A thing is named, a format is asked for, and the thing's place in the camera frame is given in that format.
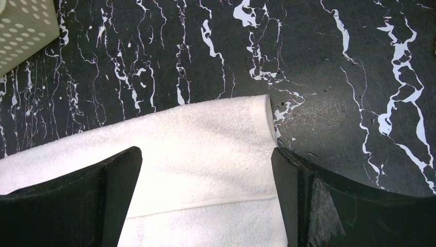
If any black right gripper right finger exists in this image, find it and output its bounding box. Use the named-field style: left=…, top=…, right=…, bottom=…
left=271, top=147, right=435, bottom=246

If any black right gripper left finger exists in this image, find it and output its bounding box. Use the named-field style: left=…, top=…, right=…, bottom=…
left=1, top=147, right=142, bottom=246

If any white terry towel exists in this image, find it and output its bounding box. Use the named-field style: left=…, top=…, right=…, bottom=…
left=1, top=95, right=287, bottom=246

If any green perforated plastic basket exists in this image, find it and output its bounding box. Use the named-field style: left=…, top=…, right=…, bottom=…
left=1, top=0, right=60, bottom=76

